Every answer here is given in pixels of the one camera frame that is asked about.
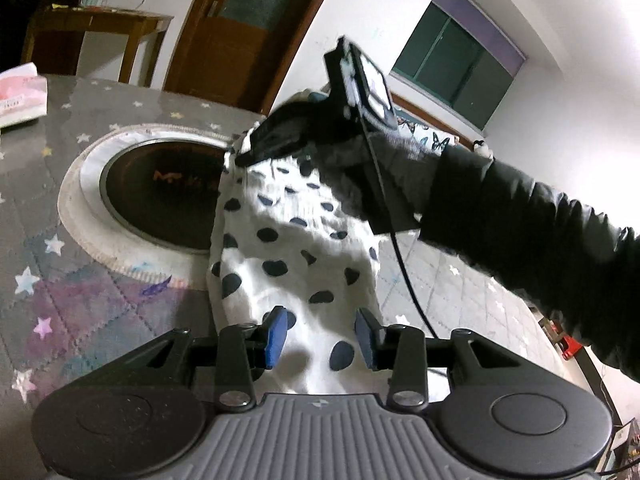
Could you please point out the dark green window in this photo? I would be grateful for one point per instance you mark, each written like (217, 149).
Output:
(460, 57)

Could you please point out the grey star quilted table cover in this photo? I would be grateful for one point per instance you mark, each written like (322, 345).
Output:
(63, 314)

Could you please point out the black white plush toy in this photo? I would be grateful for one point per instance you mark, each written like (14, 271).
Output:
(480, 147)

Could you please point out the pink tissue pack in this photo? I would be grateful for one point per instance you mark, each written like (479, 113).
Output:
(23, 95)

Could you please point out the red plastic stool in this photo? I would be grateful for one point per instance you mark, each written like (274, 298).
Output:
(569, 347)

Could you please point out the round induction cooktop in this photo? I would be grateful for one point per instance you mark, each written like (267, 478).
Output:
(142, 202)

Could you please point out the white navy polka-dot garment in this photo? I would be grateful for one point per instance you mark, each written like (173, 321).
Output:
(282, 239)

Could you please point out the black jacket right forearm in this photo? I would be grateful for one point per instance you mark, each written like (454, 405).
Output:
(557, 253)

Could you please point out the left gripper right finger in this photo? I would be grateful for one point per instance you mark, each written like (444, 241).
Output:
(400, 349)

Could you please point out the brown wooden door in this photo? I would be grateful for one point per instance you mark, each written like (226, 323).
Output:
(237, 52)

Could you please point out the butterfly print cushion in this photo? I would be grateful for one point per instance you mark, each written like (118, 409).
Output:
(429, 137)

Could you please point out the black gloved right hand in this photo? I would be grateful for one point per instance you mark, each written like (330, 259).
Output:
(387, 180)

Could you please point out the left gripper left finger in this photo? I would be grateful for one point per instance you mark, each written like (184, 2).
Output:
(243, 352)

